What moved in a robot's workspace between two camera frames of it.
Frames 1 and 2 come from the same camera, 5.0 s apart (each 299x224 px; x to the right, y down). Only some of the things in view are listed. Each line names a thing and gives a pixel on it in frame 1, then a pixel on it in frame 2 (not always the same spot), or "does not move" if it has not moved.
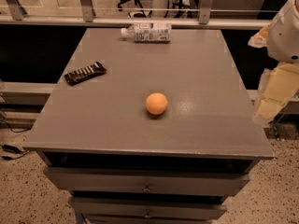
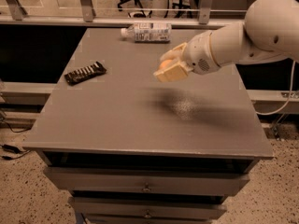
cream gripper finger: (281, 87) to (176, 72)
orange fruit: (156, 104) to (165, 63)
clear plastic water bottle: (149, 32) does not move
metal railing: (12, 12) does not move
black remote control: (92, 70) does not move
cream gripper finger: (261, 38) to (175, 53)
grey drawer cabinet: (97, 143) does not move
